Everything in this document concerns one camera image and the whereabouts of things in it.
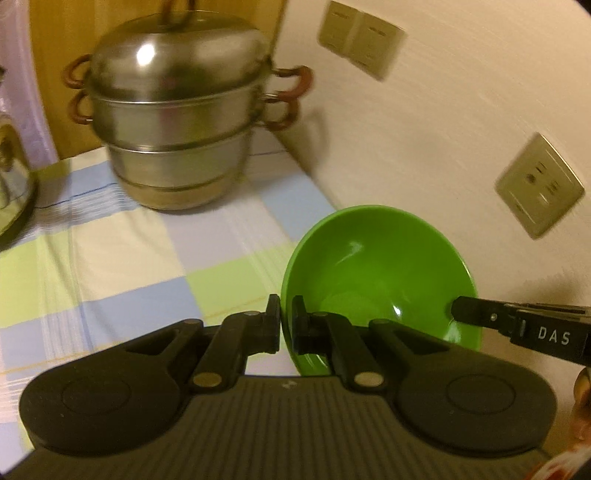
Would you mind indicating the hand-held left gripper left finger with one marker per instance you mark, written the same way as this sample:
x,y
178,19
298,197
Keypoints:
x,y
272,323

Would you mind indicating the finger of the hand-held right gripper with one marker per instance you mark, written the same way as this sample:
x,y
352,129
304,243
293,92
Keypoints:
x,y
480,316

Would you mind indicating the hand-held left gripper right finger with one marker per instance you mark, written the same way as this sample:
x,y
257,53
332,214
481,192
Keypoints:
x,y
300,327

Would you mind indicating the large green bowl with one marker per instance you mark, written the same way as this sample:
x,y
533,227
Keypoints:
x,y
378,267

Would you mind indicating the person's right hand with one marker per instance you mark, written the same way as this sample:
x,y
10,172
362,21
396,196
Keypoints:
x,y
584,397

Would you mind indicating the red and white cloth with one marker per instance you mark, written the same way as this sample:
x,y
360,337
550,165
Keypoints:
x,y
563,466

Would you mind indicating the checkered tablecloth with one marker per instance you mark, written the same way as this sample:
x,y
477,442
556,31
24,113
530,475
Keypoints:
x,y
138,258

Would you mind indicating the stainless steel steamer pot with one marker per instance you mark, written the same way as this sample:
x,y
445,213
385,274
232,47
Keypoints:
x,y
175,120

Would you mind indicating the stainless steel kettle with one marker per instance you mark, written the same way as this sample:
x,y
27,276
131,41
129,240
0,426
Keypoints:
x,y
14,184

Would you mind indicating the wooden panel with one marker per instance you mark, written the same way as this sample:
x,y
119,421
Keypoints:
x,y
51,46

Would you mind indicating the patterned curtain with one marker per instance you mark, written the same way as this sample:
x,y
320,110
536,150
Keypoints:
x,y
14,46

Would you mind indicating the beige wall socket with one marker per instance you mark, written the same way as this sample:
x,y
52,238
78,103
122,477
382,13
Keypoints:
x,y
538,187
376,46
340,25

